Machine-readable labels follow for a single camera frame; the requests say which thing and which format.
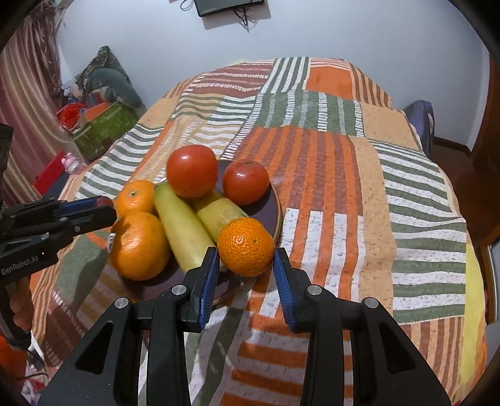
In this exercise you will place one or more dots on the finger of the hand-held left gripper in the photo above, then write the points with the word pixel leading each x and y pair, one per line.
pixel 95 218
pixel 78 205

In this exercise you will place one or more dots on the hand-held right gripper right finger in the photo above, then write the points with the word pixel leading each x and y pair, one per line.
pixel 285 289

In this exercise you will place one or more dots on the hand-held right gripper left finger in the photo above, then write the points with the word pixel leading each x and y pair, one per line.
pixel 207 289

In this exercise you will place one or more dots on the small red jujube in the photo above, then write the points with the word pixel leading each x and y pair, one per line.
pixel 104 201

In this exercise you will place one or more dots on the small mandarin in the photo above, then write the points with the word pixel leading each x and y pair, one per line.
pixel 136 197
pixel 246 246

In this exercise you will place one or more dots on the large orange with sticker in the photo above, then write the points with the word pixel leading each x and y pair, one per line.
pixel 136 248

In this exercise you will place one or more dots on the pale yellow cucumber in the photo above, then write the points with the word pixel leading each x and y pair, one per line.
pixel 216 214
pixel 181 230

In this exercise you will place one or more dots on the purple plate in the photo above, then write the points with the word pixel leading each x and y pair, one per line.
pixel 269 210

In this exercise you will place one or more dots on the red tomato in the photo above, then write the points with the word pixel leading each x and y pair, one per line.
pixel 246 181
pixel 191 171

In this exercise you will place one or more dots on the person's left hand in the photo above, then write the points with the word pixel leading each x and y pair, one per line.
pixel 22 304

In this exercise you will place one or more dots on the pink toy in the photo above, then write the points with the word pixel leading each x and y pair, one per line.
pixel 73 164

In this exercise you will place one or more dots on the red box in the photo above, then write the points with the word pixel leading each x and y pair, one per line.
pixel 49 173

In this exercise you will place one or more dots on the green storage box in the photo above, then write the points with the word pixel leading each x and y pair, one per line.
pixel 103 130

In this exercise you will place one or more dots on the red plastic bag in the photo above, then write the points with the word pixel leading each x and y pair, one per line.
pixel 69 115

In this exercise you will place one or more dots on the orange box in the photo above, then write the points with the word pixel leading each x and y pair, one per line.
pixel 97 110

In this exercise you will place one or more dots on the striped patchwork blanket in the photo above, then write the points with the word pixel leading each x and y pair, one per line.
pixel 332 175

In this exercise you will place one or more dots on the striped red curtain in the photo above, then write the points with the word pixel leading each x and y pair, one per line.
pixel 27 89

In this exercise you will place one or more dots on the dark patterned cushion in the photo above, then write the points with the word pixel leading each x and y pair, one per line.
pixel 103 58

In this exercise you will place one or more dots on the yellow bed sheet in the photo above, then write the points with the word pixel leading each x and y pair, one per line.
pixel 475 281

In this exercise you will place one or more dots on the purple bag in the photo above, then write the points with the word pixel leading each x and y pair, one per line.
pixel 420 125

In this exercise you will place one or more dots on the wooden door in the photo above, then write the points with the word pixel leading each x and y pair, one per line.
pixel 486 156

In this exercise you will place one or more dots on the small black wall monitor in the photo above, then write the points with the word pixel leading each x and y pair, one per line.
pixel 222 6

